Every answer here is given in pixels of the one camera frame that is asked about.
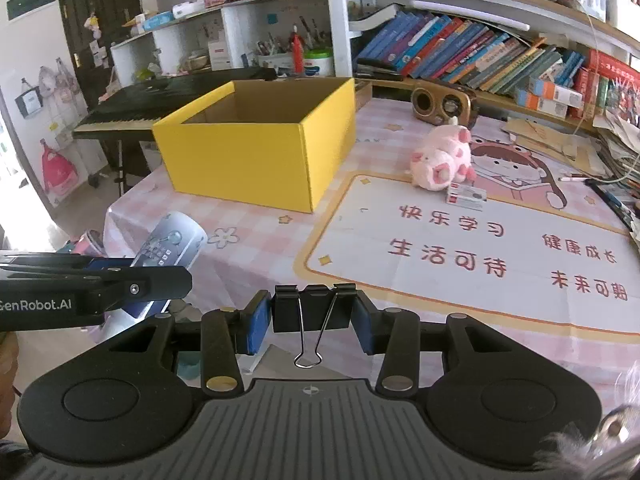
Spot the small white red card box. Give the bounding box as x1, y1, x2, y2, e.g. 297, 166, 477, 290
446, 183, 488, 211

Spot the yellow cardboard box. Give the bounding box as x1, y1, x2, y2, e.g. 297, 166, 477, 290
151, 77, 357, 214

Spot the pink checkered desktop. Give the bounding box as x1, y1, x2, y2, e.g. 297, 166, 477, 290
102, 95, 640, 431

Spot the grey hanging bag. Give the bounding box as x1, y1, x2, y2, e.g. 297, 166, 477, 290
15, 87, 43, 118

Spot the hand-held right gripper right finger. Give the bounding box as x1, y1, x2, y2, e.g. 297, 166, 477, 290
351, 294, 506, 396

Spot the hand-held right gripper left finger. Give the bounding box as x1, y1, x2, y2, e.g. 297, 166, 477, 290
109, 291, 272, 395

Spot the dark flat book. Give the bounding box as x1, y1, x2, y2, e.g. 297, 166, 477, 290
585, 177, 640, 241

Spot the pink hanging bag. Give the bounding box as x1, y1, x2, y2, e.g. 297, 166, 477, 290
40, 140, 81, 196

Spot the black binder clip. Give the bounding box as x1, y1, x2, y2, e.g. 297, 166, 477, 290
272, 282, 357, 368

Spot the pink plush pig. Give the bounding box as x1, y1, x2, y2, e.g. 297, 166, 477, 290
410, 116, 477, 192

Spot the white flat device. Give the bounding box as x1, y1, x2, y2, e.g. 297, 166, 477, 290
172, 1, 206, 20

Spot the wooden retro speaker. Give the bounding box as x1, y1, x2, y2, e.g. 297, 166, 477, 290
411, 86, 473, 127

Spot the white shelf unit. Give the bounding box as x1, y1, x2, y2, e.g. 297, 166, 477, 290
110, 0, 640, 81

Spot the white box red label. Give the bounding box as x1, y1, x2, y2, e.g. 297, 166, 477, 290
207, 40, 233, 71

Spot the black electronic keyboard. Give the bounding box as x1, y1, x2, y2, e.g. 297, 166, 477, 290
72, 67, 278, 143

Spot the row of colourful books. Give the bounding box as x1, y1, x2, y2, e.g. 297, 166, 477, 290
356, 7, 640, 131

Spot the orange white carton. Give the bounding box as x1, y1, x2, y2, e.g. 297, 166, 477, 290
529, 77, 583, 108
515, 89, 571, 120

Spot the white pen holder with pens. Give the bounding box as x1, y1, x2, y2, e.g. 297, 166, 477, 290
255, 30, 296, 68

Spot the stack of loose papers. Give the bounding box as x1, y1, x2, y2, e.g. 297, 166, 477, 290
592, 115, 640, 181

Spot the brown paper envelope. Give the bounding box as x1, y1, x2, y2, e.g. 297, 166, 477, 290
501, 117, 608, 173

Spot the white jar green lid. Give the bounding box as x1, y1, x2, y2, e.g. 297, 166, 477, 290
304, 49, 335, 78

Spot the grey furry pompom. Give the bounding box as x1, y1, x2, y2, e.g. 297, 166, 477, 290
532, 365, 640, 480

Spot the printed white blue can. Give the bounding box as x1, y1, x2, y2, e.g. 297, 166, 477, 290
122, 211, 208, 318

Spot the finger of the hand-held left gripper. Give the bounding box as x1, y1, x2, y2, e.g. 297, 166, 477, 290
0, 252, 135, 280
82, 266, 193, 319

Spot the printed cartoon desk mat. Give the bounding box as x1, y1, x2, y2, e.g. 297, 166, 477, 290
292, 127, 640, 348

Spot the black keyboard stand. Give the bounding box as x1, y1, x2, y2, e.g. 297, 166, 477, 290
87, 140, 126, 198

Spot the dark wall board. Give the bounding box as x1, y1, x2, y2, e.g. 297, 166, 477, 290
5, 0, 56, 23

